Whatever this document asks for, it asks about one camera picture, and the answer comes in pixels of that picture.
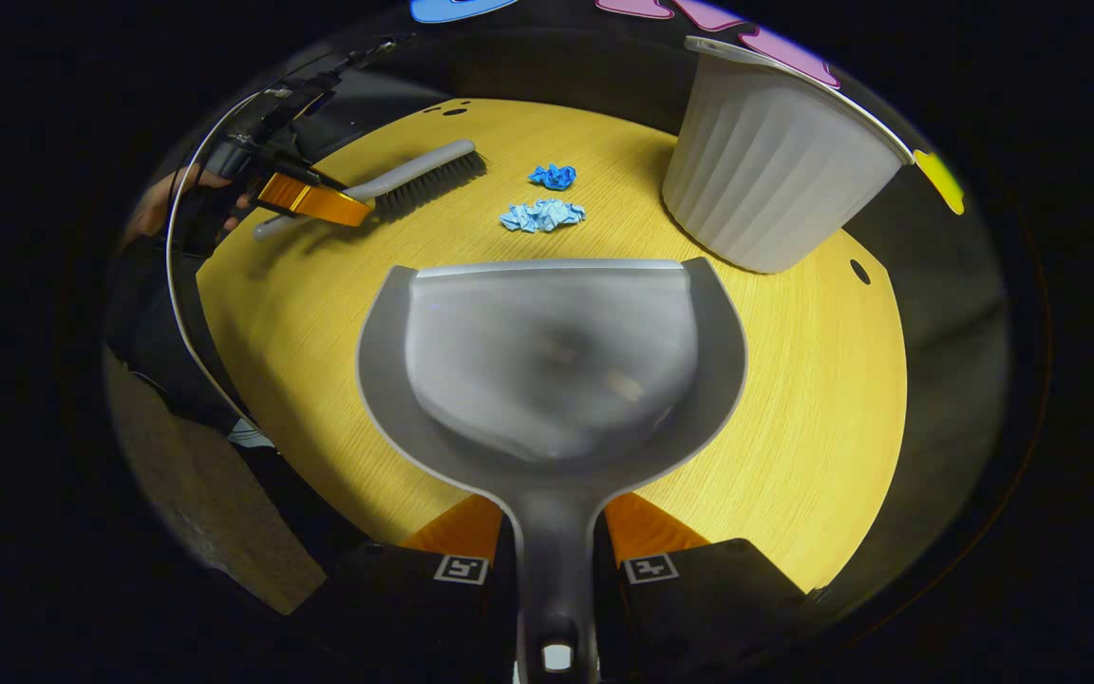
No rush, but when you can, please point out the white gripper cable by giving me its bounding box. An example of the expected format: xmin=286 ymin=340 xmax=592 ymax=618
xmin=165 ymin=88 xmax=268 ymax=433

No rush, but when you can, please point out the small grey broom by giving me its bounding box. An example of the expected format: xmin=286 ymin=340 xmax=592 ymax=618
xmin=253 ymin=140 xmax=488 ymax=241

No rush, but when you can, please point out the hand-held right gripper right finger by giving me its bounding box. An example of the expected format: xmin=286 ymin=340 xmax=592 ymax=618
xmin=593 ymin=490 xmax=831 ymax=684

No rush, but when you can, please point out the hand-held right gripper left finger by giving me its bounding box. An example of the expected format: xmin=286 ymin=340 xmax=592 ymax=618
xmin=300 ymin=492 xmax=519 ymax=684

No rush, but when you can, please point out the grey dustpan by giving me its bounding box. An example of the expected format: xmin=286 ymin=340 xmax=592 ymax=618
xmin=355 ymin=256 xmax=749 ymax=684

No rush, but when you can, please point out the white ribbed garbage bin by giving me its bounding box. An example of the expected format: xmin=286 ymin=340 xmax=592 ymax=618
xmin=661 ymin=36 xmax=916 ymax=275

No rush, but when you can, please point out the light blue paper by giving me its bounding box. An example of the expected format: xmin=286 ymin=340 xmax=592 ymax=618
xmin=500 ymin=199 xmax=586 ymax=234

